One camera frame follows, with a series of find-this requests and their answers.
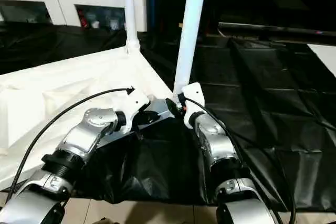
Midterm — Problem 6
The white plastic table top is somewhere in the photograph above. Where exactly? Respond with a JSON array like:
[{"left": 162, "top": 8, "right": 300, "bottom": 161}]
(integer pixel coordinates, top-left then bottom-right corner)
[{"left": 0, "top": 46, "right": 182, "bottom": 190}]

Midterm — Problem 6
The black plastic mat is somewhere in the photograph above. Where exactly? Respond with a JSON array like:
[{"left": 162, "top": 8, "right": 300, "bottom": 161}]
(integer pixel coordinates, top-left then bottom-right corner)
[{"left": 0, "top": 22, "right": 336, "bottom": 211}]

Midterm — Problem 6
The white flat board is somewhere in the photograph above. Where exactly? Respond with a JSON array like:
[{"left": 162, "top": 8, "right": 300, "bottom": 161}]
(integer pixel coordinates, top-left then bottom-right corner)
[{"left": 307, "top": 44, "right": 336, "bottom": 78}]

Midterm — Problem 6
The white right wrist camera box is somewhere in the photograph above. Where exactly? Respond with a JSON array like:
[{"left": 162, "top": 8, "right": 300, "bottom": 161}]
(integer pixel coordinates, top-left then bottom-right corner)
[{"left": 180, "top": 82, "right": 205, "bottom": 129}]

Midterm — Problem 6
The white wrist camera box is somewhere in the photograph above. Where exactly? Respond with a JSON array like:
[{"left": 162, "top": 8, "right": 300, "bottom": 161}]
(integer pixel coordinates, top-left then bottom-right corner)
[
  {"left": 118, "top": 89, "right": 152, "bottom": 133},
  {"left": 180, "top": 82, "right": 205, "bottom": 129}
]

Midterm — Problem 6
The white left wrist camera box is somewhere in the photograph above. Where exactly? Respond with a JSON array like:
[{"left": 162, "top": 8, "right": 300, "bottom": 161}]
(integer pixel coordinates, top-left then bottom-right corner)
[{"left": 118, "top": 89, "right": 152, "bottom": 133}]

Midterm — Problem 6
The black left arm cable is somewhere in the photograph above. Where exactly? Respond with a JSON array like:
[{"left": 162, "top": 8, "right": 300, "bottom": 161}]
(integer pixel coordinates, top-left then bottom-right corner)
[{"left": 10, "top": 88, "right": 134, "bottom": 198}]

